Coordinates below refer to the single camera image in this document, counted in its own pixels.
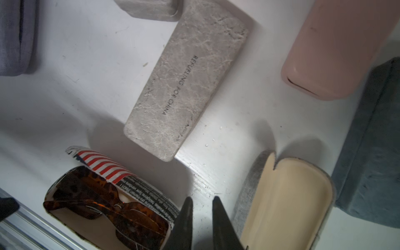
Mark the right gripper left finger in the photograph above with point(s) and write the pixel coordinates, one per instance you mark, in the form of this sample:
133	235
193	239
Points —
181	235

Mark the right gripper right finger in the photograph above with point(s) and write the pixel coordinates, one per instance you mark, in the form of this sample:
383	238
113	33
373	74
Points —
224	236

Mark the pink glasses case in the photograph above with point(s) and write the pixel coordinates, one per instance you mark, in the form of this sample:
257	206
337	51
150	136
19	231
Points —
336	46

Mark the tortoiseshell sunglasses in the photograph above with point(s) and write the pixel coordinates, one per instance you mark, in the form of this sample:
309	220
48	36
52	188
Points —
91	207

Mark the grey teal glasses case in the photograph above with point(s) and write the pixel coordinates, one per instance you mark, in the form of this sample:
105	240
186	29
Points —
367	172

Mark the patterned case with sunglasses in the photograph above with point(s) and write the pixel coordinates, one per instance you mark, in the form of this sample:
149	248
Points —
130	186

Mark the beige empty open case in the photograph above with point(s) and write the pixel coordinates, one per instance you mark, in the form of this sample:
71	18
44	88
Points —
283	204

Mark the brown case with sunglasses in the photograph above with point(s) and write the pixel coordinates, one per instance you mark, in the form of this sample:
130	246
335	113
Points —
19	21

